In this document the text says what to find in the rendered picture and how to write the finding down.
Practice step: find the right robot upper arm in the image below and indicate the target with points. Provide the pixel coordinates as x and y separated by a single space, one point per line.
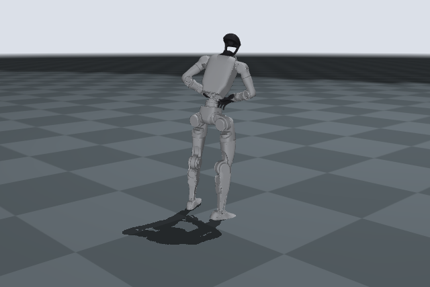
243 69

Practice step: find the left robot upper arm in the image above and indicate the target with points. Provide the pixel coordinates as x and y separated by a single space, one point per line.
194 70

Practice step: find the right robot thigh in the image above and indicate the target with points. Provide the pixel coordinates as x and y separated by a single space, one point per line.
225 124

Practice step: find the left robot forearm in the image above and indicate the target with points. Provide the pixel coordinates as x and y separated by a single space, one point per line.
196 86

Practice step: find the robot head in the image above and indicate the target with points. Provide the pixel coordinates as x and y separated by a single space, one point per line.
231 40

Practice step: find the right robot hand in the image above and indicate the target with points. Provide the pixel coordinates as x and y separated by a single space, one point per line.
225 101

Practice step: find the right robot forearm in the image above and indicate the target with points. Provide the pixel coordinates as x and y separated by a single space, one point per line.
239 97

